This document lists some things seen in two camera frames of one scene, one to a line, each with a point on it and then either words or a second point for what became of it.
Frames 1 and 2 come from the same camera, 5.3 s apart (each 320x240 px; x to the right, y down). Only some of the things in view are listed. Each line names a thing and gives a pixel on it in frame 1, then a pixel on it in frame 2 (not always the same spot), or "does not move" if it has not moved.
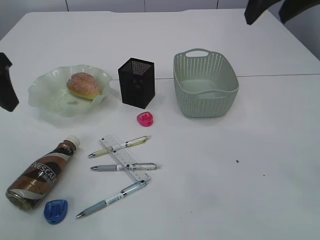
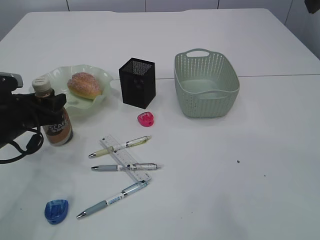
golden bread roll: [83, 85] does not move
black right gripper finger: [291, 8] → [312, 6]
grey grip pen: [136, 166] does not move
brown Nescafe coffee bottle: [27, 191] → [59, 134]
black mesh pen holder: [137, 79] does not move
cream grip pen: [120, 146] does not move
